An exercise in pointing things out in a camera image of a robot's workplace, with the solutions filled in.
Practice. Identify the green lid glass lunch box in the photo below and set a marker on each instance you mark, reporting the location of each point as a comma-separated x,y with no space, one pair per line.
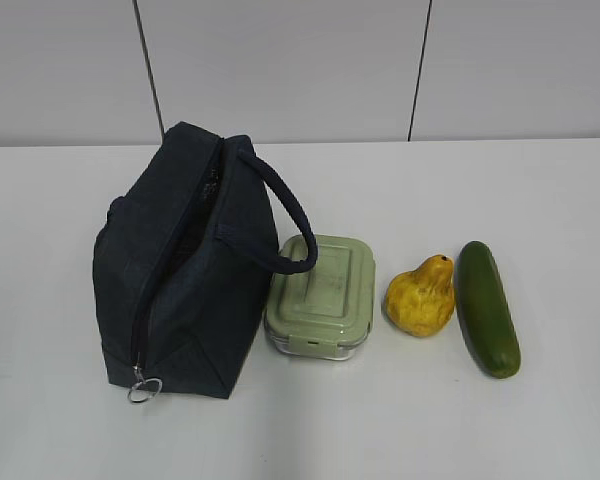
327,312

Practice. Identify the green cucumber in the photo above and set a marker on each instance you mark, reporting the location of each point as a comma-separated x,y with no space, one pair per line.
484,312

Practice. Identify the dark navy fabric lunch bag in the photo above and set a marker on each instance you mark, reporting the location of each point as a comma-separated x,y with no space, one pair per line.
183,265

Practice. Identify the yellow pear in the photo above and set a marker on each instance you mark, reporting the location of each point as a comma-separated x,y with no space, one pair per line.
421,302

